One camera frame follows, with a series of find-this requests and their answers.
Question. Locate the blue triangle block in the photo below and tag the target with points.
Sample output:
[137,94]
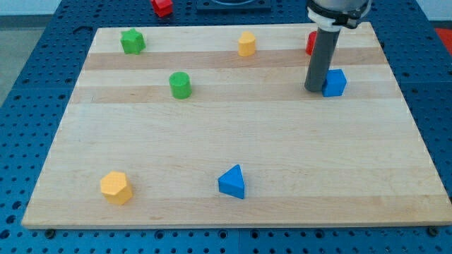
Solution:
[232,182]

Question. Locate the yellow hexagon block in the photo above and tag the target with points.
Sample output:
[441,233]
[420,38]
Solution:
[116,188]

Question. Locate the wooden board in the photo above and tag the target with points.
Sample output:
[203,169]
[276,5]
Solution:
[307,160]

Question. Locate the green cylinder block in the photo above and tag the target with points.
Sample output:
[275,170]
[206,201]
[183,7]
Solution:
[180,85]

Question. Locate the yellow half-round block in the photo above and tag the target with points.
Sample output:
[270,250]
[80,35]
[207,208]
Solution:
[246,44]

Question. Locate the blue cube block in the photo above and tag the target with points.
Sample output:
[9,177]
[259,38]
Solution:
[334,84]

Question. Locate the red block behind rod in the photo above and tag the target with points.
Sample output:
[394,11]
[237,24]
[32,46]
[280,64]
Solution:
[311,42]

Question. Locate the green star block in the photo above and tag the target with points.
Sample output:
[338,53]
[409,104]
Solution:
[132,41]

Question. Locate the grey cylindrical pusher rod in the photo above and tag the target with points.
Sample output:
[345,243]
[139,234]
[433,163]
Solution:
[320,60]

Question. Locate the red block off board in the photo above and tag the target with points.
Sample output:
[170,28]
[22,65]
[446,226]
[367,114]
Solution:
[162,7]

